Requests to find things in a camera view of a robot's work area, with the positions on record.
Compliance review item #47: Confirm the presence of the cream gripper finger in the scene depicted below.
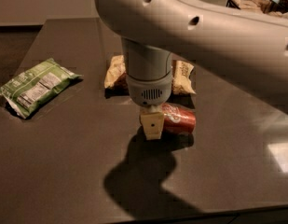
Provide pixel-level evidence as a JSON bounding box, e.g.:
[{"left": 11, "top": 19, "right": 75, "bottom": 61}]
[
  {"left": 141, "top": 105, "right": 162, "bottom": 114},
  {"left": 140, "top": 112, "right": 164, "bottom": 140}
]

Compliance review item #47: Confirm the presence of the red coke can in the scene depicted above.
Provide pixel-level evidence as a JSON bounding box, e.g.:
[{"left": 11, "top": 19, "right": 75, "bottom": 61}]
[{"left": 162, "top": 103, "right": 196, "bottom": 134}]

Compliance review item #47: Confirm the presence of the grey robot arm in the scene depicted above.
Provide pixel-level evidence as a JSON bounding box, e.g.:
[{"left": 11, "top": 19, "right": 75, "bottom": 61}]
[{"left": 95, "top": 0, "right": 288, "bottom": 114}]

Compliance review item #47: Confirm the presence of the brown and white chip bag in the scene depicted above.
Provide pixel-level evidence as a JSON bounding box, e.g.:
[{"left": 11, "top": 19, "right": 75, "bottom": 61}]
[{"left": 104, "top": 55, "right": 196, "bottom": 95}]

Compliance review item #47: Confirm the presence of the green chip bag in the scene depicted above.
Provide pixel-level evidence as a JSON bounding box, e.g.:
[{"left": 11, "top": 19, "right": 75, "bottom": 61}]
[{"left": 0, "top": 58, "right": 81, "bottom": 119}]

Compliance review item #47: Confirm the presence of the black wire basket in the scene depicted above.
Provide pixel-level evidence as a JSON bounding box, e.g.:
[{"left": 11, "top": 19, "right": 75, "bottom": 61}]
[{"left": 226, "top": 0, "right": 266, "bottom": 9}]

